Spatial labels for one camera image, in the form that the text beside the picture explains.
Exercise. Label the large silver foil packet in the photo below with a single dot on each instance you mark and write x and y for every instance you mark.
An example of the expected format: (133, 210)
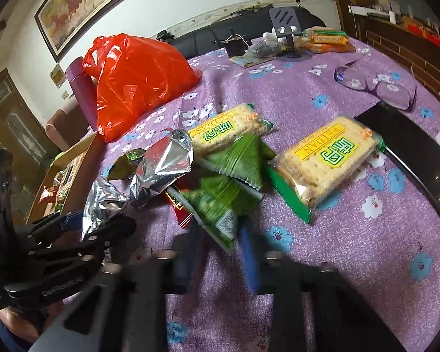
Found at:
(161, 168)

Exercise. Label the framed painting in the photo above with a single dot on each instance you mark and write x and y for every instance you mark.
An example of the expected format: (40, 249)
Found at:
(84, 3)

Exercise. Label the small black device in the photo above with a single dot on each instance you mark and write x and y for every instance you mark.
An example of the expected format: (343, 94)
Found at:
(237, 49)

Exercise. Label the purple floral tablecloth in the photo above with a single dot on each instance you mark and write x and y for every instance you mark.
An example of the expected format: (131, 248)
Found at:
(352, 264)

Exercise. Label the red plastic bag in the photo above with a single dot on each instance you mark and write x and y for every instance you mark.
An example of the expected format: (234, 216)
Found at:
(139, 80)

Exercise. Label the clear bag of dark seeds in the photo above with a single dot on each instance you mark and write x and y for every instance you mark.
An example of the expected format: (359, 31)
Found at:
(264, 48)

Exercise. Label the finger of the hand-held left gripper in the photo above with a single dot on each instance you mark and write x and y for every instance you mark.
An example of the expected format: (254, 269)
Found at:
(113, 231)
(73, 221)

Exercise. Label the yellow wall card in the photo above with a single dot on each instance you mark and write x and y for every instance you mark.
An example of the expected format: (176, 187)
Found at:
(57, 75)

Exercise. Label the red snack packet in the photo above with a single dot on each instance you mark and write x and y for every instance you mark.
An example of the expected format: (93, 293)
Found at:
(179, 211)

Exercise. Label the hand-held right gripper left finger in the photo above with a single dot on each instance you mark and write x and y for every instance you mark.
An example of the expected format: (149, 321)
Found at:
(185, 260)

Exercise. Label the purple frame glasses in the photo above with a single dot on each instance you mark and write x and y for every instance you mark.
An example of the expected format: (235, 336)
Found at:
(340, 76)

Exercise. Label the pink armchair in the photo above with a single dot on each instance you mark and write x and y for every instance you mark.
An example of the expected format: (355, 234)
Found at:
(58, 128)

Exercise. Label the person's left forearm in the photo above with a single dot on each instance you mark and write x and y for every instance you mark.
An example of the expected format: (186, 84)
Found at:
(18, 322)

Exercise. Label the orange biscuit roll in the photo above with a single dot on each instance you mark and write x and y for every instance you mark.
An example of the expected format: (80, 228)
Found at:
(330, 48)
(328, 39)

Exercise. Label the red toy box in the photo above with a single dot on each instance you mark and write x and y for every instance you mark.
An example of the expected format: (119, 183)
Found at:
(425, 31)

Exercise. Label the green yellow biscuit packet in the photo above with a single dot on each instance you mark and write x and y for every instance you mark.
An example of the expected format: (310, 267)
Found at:
(223, 128)
(326, 157)

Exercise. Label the green gold foil packet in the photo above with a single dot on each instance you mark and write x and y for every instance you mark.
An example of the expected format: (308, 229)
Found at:
(126, 161)

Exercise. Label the wooden sideboard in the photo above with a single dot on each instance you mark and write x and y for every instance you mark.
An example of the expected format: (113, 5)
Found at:
(407, 58)

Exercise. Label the green topped biscuit roll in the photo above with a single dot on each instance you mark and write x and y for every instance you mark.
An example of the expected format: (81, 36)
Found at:
(326, 31)

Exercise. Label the blue booklet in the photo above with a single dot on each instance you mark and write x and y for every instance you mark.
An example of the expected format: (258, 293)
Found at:
(247, 61)

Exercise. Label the green pea snack packet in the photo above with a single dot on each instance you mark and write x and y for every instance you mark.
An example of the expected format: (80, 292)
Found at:
(212, 209)

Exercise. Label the white lumpy object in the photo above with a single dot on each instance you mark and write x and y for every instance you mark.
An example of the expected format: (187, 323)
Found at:
(269, 36)

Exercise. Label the purple bottle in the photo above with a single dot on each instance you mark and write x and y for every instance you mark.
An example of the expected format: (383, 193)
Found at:
(80, 91)

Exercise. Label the small silver foil packet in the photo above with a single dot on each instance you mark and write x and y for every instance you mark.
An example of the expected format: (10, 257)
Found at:
(102, 201)

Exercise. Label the black phone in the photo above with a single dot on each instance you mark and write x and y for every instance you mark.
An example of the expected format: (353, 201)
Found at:
(418, 154)

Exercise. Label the grey phone stand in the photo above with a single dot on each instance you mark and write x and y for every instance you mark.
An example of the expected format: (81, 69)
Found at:
(283, 18)

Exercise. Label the cardboard box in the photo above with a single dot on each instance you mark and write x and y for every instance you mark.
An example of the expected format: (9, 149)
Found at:
(90, 161)

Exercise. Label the white small box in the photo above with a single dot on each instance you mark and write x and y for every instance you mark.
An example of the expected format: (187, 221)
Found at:
(391, 16)

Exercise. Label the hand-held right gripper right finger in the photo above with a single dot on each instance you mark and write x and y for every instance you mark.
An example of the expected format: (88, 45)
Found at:
(251, 260)

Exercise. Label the green triangular snack packet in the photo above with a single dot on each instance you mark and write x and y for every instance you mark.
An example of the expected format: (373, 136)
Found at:
(242, 161)

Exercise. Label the pile of mixed snack packets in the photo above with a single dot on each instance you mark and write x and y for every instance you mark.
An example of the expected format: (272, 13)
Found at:
(58, 187)

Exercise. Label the black sofa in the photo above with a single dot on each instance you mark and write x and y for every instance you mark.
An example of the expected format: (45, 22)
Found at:
(205, 40)

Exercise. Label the wooden door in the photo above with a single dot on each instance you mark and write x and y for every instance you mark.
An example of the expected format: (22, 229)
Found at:
(11, 117)

